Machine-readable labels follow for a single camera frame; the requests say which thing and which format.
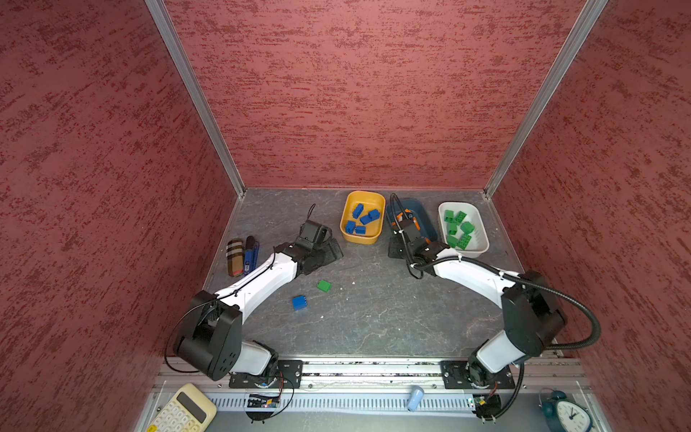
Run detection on blue pen-like object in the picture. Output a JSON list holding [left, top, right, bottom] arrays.
[[243, 236, 260, 275]]

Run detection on teal plastic bin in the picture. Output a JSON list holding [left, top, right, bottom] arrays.
[[385, 198, 439, 259]]

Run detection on cream calculator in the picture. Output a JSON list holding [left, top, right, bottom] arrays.
[[145, 383, 218, 432]]

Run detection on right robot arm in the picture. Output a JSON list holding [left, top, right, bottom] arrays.
[[394, 218, 567, 388]]

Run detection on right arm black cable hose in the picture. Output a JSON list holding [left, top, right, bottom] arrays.
[[389, 193, 602, 419]]

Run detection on teal alarm clock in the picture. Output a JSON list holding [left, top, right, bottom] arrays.
[[540, 390, 593, 432]]

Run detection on orange lego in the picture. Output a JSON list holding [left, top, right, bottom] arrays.
[[397, 210, 412, 221]]

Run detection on yellow plastic bin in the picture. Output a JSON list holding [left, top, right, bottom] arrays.
[[340, 191, 386, 245]]

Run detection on light blue small cylinder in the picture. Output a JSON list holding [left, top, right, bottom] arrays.
[[407, 385, 425, 412]]

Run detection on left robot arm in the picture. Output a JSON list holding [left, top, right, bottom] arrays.
[[170, 220, 343, 382]]

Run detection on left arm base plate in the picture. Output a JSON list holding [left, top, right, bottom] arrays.
[[229, 359, 304, 390]]

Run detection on plaid checkered pouch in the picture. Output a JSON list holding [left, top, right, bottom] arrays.
[[226, 239, 245, 277]]

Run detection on aluminium front rail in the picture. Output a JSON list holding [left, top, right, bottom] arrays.
[[155, 356, 592, 392]]

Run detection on white slotted cable duct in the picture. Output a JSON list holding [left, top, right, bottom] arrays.
[[207, 392, 476, 418]]

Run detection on blue long lego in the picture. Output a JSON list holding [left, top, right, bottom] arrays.
[[352, 203, 365, 219]]

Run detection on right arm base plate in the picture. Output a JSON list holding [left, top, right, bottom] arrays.
[[439, 360, 516, 391]]

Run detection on white plastic bin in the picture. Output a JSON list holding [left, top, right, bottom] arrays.
[[437, 202, 489, 258]]

